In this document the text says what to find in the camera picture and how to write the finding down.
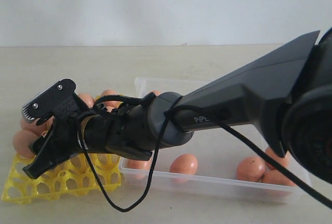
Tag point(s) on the clear plastic bin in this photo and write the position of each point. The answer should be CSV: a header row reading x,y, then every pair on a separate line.
x,y
218,154

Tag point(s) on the brown egg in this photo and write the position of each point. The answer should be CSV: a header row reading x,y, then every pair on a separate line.
x,y
28,126
88,99
108,108
43,129
276,178
251,169
156,92
109,94
140,166
21,141
184,164
282,161

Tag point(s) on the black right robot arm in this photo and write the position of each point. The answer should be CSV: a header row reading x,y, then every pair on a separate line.
x,y
285,94

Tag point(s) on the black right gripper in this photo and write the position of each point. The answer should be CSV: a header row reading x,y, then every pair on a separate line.
x,y
65,139

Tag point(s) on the yellow plastic egg tray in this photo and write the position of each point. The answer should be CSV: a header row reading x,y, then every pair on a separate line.
x,y
72,177

